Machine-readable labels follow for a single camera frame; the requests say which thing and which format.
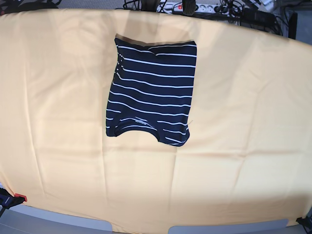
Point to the black clamp right corner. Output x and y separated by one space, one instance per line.
306 223

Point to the yellow table cloth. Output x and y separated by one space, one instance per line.
249 155

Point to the white power strip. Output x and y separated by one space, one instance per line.
176 7

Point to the navy white striped T-shirt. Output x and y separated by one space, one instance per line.
152 91

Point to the red black clamp left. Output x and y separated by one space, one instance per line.
8 201

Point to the black power adapter box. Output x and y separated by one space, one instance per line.
257 17

